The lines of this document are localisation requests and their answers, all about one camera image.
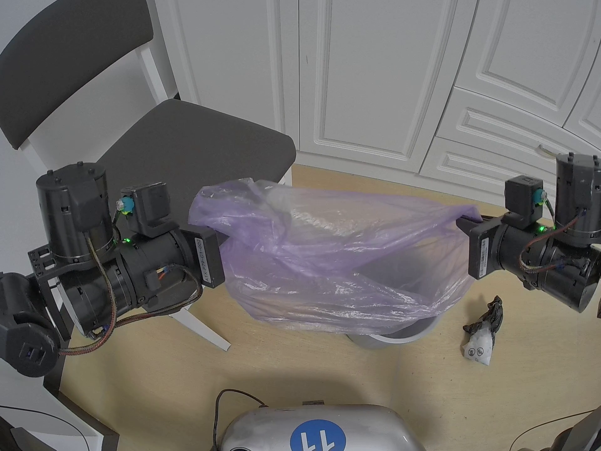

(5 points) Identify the crumpled black plastic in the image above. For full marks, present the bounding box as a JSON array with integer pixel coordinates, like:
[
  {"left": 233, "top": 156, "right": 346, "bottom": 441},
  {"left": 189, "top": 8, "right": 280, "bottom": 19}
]
[{"left": 462, "top": 295, "right": 506, "bottom": 346}]

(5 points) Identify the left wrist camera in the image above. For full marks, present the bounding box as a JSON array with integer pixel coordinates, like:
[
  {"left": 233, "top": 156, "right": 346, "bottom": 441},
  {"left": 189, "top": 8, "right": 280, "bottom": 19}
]
[{"left": 116, "top": 182, "right": 182, "bottom": 238}]

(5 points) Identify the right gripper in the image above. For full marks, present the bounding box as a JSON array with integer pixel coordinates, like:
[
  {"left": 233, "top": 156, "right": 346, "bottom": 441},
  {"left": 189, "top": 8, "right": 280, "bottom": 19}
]
[{"left": 469, "top": 213, "right": 601, "bottom": 314}]

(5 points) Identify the black cable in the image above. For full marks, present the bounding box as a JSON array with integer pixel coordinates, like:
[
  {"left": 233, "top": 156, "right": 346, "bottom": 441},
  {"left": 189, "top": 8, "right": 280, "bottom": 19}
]
[
  {"left": 213, "top": 389, "right": 268, "bottom": 450},
  {"left": 513, "top": 411, "right": 598, "bottom": 451}
]

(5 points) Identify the purple plastic bag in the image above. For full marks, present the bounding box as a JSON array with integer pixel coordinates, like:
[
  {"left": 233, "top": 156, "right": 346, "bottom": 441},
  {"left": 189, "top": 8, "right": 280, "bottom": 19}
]
[{"left": 188, "top": 178, "right": 480, "bottom": 336}]

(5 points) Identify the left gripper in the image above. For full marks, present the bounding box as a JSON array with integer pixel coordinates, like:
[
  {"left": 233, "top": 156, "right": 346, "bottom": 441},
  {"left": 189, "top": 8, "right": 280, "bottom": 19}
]
[{"left": 62, "top": 226, "right": 226, "bottom": 339}]

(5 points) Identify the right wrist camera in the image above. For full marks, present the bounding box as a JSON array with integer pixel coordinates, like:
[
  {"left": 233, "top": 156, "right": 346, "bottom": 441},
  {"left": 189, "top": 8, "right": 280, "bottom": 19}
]
[{"left": 504, "top": 175, "right": 548, "bottom": 229}]

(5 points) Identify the white wardrobe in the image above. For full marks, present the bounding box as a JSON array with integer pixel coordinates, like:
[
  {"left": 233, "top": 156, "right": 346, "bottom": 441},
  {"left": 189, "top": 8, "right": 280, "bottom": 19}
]
[{"left": 149, "top": 0, "right": 601, "bottom": 205}]

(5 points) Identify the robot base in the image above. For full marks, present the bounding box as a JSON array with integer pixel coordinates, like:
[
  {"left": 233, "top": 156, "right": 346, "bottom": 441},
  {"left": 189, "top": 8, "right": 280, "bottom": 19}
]
[{"left": 220, "top": 400, "right": 425, "bottom": 451}]

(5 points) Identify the dark grey white-legged chair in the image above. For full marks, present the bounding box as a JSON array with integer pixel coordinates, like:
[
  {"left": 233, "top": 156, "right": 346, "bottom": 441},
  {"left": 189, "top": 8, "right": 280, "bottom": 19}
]
[{"left": 0, "top": 0, "right": 297, "bottom": 352}]

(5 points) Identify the clear printed wrapper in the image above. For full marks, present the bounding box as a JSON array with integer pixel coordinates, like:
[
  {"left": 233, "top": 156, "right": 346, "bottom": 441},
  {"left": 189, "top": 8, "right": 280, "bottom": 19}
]
[{"left": 461, "top": 329, "right": 496, "bottom": 366}]

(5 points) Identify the white trash bin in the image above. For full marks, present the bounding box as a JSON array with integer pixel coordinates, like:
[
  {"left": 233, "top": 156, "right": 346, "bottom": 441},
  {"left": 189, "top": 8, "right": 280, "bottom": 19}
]
[{"left": 347, "top": 233, "right": 451, "bottom": 349}]

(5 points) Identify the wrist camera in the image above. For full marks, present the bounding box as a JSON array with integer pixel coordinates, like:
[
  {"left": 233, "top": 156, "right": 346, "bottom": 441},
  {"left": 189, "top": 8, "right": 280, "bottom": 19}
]
[
  {"left": 504, "top": 175, "right": 548, "bottom": 229},
  {"left": 116, "top": 182, "right": 182, "bottom": 238}
]

